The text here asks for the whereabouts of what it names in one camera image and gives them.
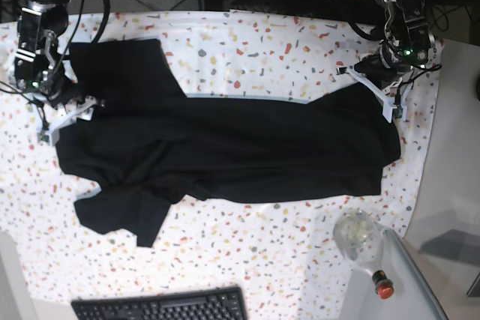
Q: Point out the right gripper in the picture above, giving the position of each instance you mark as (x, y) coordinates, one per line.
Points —
(62, 93)

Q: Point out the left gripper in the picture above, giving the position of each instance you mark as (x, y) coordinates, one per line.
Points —
(376, 70)

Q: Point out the dark navy t-shirt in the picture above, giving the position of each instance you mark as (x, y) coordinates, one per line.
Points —
(151, 145)

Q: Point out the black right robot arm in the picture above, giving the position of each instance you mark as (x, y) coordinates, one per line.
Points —
(38, 66)

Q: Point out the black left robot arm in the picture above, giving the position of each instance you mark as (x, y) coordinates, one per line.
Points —
(405, 41)

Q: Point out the clear glass bottle red cap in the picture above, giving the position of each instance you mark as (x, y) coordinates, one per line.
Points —
(360, 241)

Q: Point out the speckled white tablecloth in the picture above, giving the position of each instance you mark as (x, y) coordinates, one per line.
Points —
(281, 255)

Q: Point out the black keyboard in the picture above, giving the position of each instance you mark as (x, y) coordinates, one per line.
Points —
(222, 303)

